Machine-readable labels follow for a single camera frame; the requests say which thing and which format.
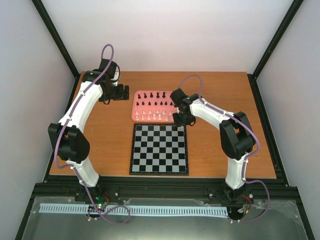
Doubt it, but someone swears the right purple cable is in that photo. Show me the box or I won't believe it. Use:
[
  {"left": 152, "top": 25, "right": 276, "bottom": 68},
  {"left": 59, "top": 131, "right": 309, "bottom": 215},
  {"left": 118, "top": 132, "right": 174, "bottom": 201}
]
[{"left": 177, "top": 74, "right": 272, "bottom": 224}]

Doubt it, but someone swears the black aluminium frame rail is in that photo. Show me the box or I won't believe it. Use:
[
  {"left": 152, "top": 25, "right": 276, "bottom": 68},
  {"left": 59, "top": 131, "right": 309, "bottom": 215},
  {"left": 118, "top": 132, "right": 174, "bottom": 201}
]
[{"left": 32, "top": 174, "right": 301, "bottom": 203}]

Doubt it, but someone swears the pink plastic tray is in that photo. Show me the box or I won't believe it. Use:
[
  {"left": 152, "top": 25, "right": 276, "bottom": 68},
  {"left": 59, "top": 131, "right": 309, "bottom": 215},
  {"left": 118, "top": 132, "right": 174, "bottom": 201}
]
[{"left": 131, "top": 90, "right": 178, "bottom": 123}]

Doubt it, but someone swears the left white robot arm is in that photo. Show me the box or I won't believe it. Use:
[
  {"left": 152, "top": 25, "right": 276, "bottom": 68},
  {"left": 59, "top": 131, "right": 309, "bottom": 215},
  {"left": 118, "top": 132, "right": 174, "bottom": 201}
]
[{"left": 48, "top": 58, "right": 129, "bottom": 202}]

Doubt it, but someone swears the purple cable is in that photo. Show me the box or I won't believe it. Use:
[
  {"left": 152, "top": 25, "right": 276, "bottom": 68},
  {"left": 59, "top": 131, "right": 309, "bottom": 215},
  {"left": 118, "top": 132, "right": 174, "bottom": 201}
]
[
  {"left": 53, "top": 44, "right": 131, "bottom": 224},
  {"left": 177, "top": 74, "right": 272, "bottom": 224}
]

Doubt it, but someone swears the black white chessboard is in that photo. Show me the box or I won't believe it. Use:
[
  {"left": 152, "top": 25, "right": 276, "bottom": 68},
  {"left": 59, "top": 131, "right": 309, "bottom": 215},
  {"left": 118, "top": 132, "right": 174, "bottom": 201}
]
[{"left": 129, "top": 123, "right": 189, "bottom": 176}]

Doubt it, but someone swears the light blue slotted cable duct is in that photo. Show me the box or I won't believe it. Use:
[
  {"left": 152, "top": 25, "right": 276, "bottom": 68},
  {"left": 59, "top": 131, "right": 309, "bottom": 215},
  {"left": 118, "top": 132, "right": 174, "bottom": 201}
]
[{"left": 38, "top": 203, "right": 228, "bottom": 218}]

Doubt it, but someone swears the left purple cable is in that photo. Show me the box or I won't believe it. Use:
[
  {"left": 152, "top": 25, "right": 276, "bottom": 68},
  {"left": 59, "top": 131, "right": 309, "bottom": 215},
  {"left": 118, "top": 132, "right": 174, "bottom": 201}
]
[{"left": 53, "top": 44, "right": 131, "bottom": 224}]

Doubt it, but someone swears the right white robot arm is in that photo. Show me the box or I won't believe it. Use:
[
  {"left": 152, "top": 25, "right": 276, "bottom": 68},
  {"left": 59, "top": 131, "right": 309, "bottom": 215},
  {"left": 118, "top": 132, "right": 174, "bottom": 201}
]
[{"left": 170, "top": 88, "right": 258, "bottom": 203}]

